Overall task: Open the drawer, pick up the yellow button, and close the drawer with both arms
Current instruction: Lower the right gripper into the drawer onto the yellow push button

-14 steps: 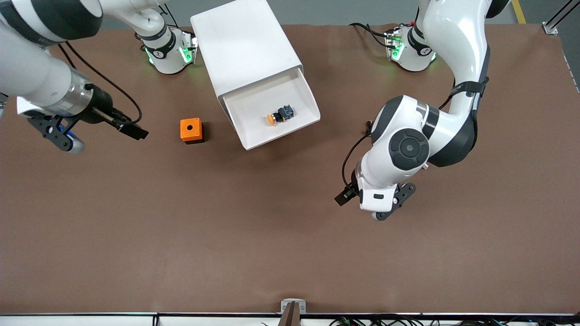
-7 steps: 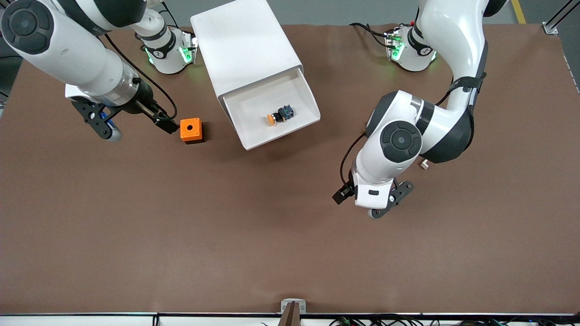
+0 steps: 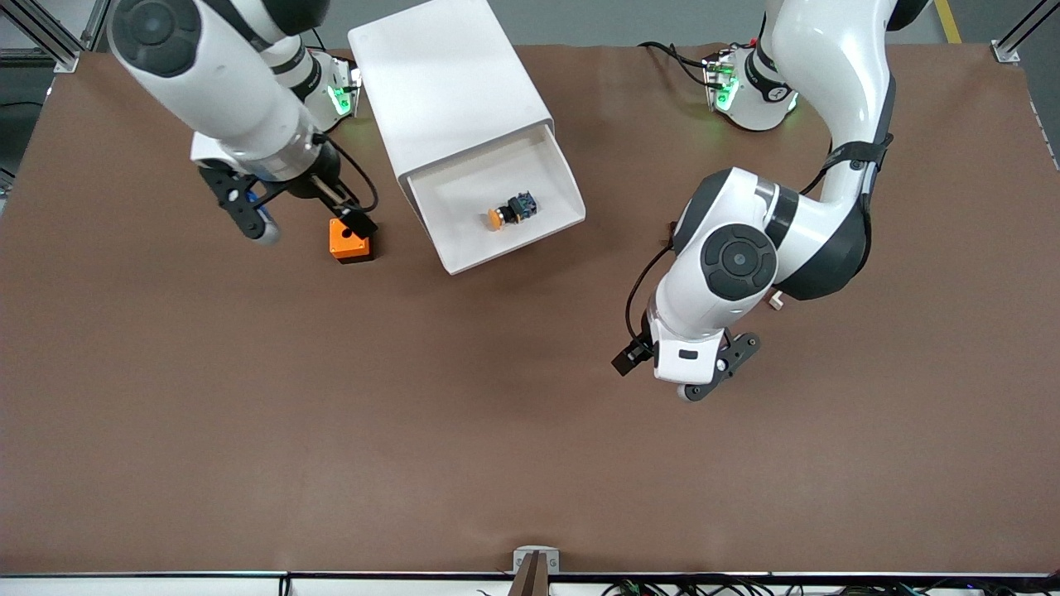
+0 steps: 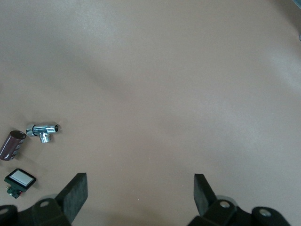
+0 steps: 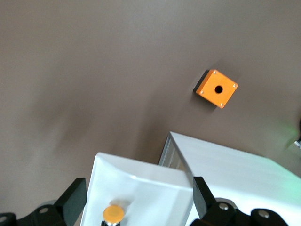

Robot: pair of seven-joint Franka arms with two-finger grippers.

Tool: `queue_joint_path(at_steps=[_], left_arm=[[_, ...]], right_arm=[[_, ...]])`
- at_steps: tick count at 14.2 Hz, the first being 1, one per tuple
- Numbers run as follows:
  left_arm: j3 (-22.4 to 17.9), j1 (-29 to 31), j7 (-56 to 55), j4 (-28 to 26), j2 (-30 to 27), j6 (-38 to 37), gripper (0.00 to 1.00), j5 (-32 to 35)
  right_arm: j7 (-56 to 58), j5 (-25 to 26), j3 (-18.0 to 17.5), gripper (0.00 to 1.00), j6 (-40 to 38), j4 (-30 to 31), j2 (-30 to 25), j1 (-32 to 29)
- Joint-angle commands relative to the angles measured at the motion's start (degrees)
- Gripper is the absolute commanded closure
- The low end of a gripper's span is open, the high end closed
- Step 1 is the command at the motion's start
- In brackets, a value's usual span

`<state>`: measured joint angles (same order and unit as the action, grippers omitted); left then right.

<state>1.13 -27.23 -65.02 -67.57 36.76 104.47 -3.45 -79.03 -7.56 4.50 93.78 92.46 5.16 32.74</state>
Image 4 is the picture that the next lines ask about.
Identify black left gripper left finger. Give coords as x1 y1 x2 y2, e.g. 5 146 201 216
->
32 172 88 226

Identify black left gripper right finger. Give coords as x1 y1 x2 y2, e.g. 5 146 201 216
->
193 173 238 218

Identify brown cylindrical capacitor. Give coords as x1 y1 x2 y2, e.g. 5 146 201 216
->
0 130 27 161

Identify white square push button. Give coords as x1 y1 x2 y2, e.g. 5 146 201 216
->
4 168 37 200

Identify chrome valve fitting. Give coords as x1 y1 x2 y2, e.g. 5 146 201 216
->
25 122 62 144

